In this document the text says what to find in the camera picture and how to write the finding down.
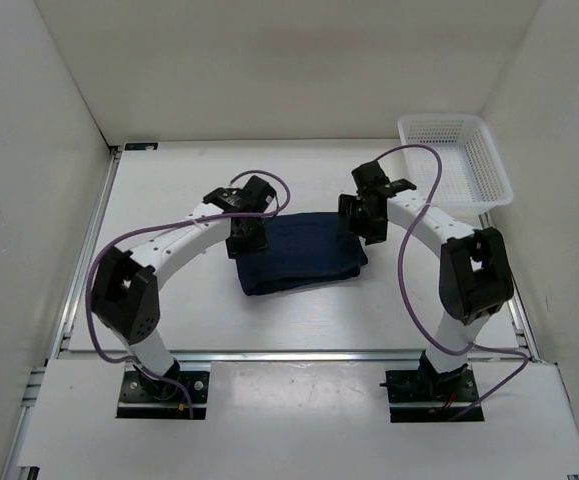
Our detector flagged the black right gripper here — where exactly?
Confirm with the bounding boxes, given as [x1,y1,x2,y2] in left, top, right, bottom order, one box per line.
[335,194,388,245]

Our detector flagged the dark blue denim trousers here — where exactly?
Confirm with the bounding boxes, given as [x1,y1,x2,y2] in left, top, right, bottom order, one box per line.
[236,212,368,296]

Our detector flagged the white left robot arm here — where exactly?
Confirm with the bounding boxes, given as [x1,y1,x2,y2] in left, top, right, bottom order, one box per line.
[85,170,277,400]

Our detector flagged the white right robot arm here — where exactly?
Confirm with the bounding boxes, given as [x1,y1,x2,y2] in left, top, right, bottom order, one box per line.
[338,161,514,400]

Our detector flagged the white perforated plastic basket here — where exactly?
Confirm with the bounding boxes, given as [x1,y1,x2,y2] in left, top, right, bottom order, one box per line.
[398,114,514,218]

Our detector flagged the dark label sticker on table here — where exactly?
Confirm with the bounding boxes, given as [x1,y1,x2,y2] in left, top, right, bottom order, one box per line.
[124,142,159,151]

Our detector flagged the aluminium left side rail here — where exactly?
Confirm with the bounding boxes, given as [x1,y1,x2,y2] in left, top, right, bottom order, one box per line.
[44,146,123,366]

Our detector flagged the aluminium rail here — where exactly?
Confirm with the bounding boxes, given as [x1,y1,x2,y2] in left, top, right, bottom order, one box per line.
[478,212,540,361]
[39,350,522,367]
[44,146,123,366]

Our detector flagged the aluminium right side rail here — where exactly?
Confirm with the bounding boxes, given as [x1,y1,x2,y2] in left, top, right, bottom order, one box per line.
[478,212,540,361]

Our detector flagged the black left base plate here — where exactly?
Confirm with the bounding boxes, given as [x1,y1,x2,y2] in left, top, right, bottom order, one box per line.
[116,368,210,421]

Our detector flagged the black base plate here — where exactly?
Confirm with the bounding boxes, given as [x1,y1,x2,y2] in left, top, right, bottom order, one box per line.
[380,368,484,424]
[116,368,210,421]

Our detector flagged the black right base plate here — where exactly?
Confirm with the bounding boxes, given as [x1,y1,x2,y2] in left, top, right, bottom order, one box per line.
[380,368,484,424]

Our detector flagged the aluminium front rail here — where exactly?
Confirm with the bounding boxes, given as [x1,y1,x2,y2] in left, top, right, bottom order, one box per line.
[39,350,522,367]

